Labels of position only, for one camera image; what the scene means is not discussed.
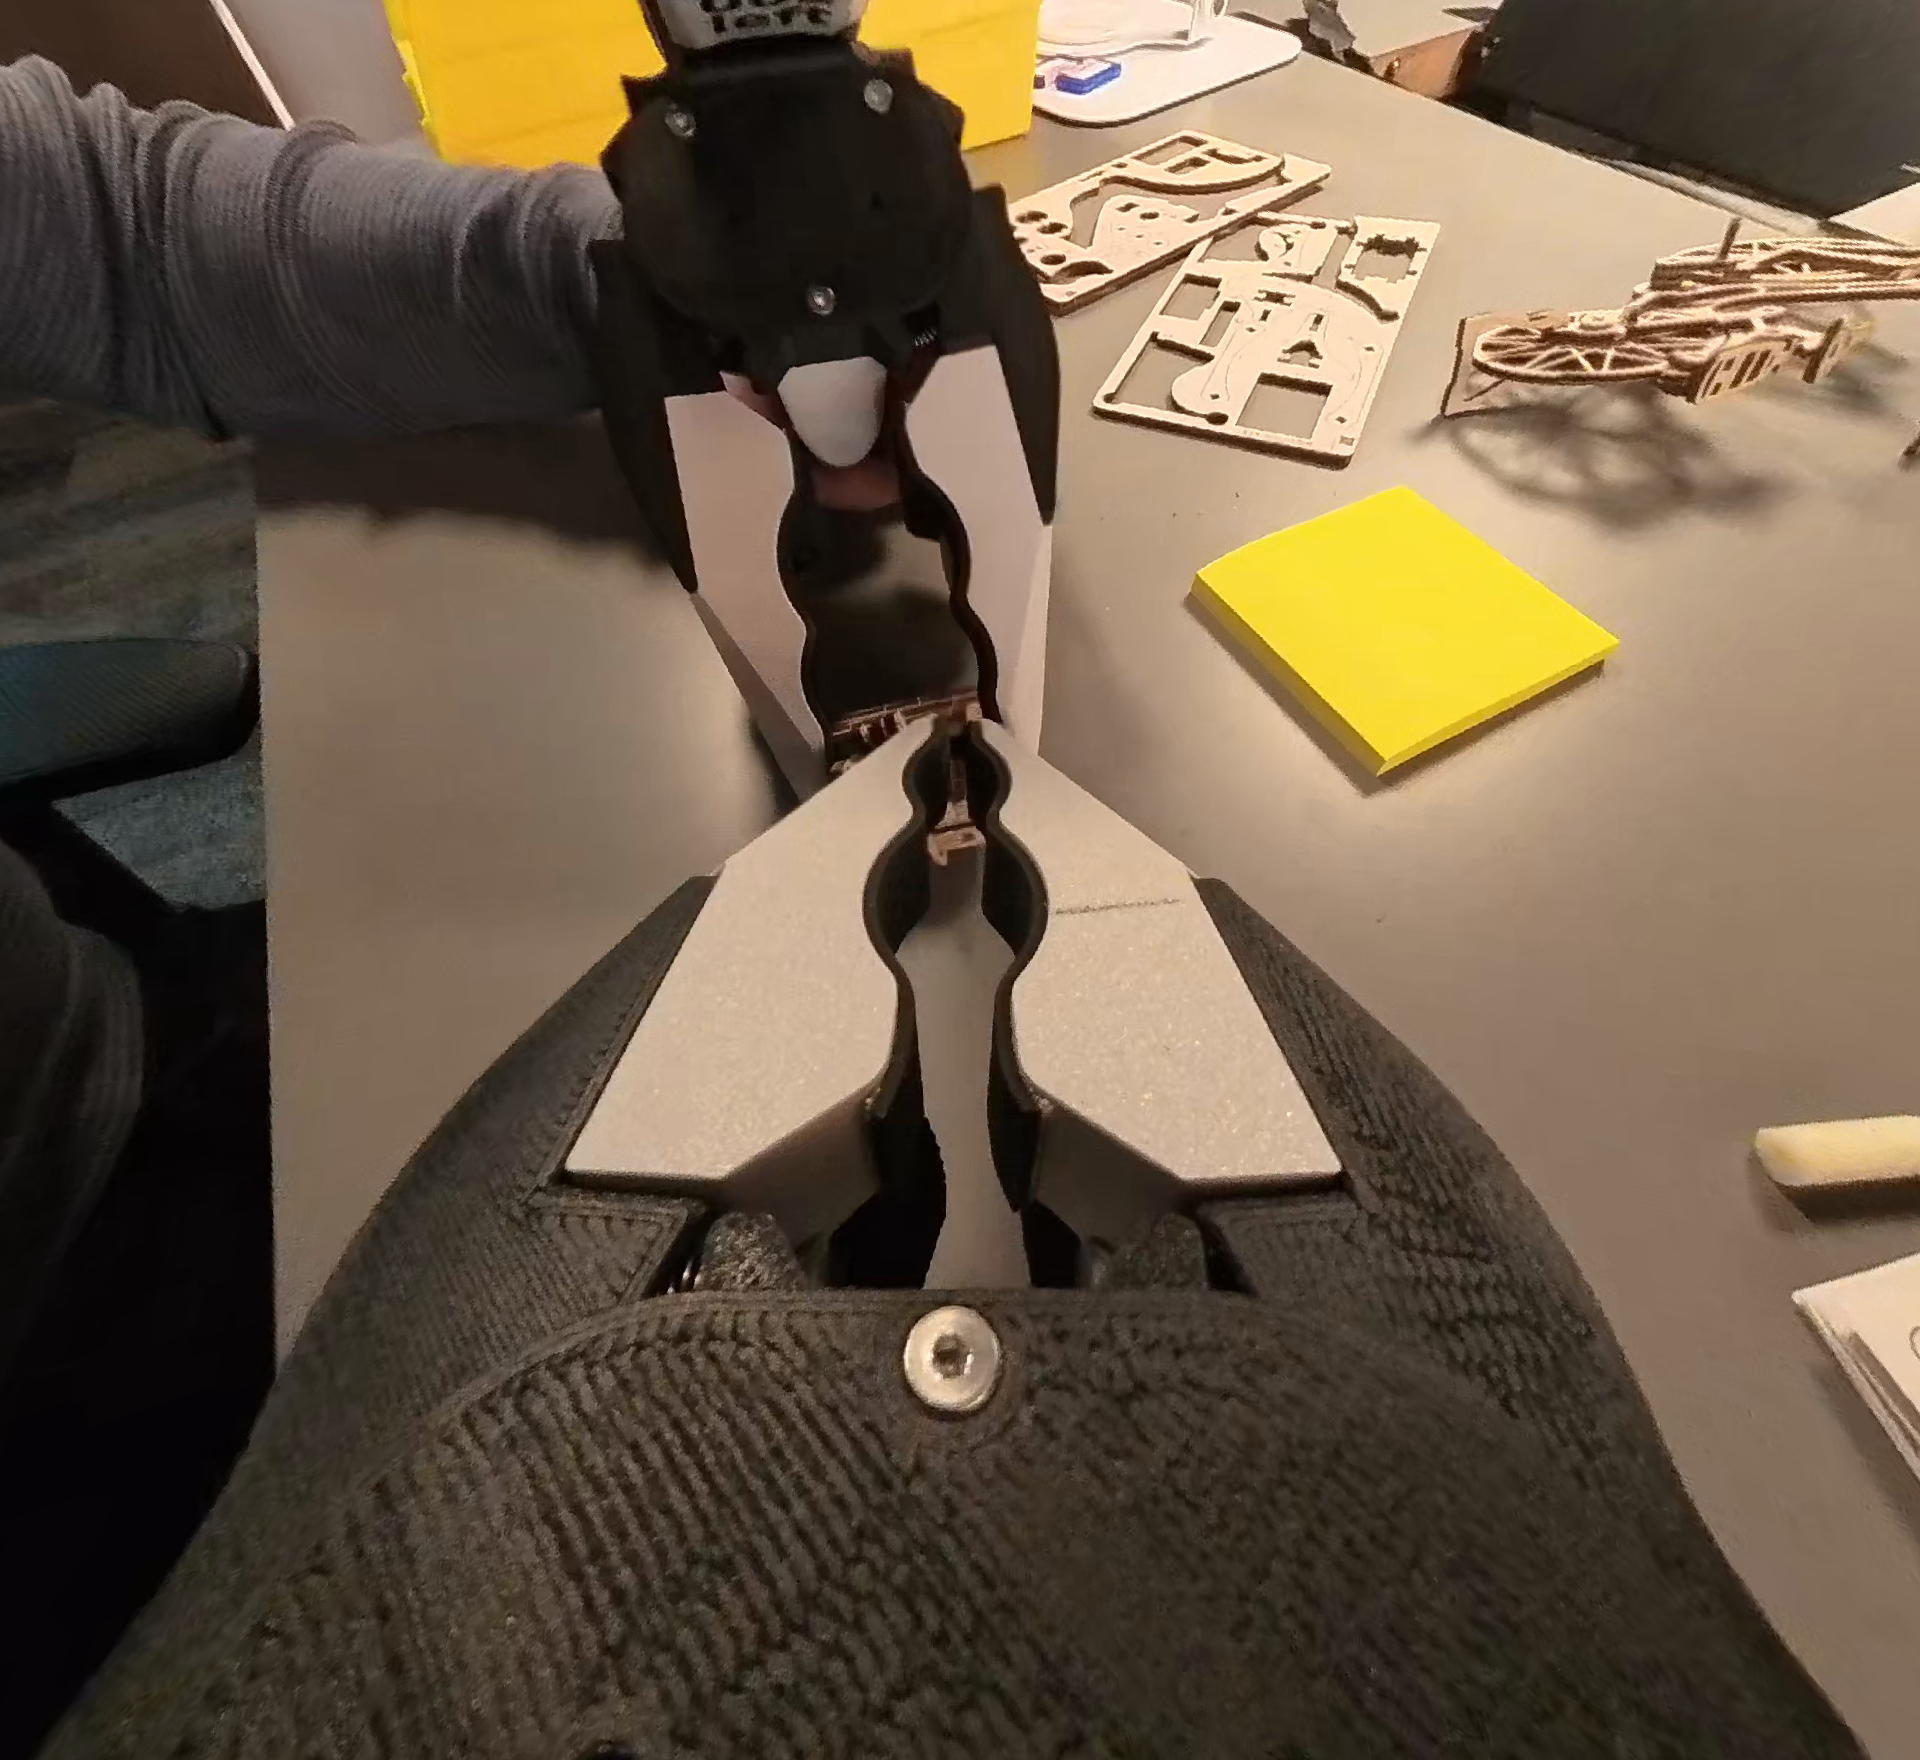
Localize laser-cut wooden parts sheet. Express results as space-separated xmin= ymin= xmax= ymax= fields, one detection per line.
xmin=1009 ymin=129 xmax=1332 ymax=317
xmin=1091 ymin=216 xmax=1441 ymax=471

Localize person's left hand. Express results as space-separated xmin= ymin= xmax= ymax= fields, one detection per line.
xmin=724 ymin=376 xmax=902 ymax=515

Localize yellow sticky note pad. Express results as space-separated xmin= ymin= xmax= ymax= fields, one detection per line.
xmin=1192 ymin=486 xmax=1621 ymax=780

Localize person's dark clothing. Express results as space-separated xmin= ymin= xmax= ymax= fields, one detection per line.
xmin=0 ymin=831 xmax=278 ymax=1760

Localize yellow plastic bin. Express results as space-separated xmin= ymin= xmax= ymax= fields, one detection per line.
xmin=353 ymin=0 xmax=1071 ymax=169

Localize black office chair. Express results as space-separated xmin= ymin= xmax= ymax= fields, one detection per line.
xmin=0 ymin=636 xmax=259 ymax=791

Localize wooden wheel model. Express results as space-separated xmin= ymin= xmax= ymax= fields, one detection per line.
xmin=1439 ymin=216 xmax=1920 ymax=424

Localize printed instruction booklet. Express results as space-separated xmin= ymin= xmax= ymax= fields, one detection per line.
xmin=1793 ymin=1242 xmax=1920 ymax=1484

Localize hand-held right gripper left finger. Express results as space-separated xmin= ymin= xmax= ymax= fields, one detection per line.
xmin=562 ymin=719 xmax=954 ymax=1252

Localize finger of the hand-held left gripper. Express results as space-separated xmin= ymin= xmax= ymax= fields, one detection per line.
xmin=663 ymin=387 xmax=840 ymax=805
xmin=898 ymin=347 xmax=1053 ymax=761

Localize wooden cat-shaped piece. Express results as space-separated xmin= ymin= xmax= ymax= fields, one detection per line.
xmin=921 ymin=719 xmax=993 ymax=871

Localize pale cylindrical stick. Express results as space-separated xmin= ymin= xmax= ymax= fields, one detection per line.
xmin=1752 ymin=1115 xmax=1920 ymax=1196

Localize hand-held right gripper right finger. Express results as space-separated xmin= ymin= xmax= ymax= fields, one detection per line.
xmin=960 ymin=719 xmax=1343 ymax=1245

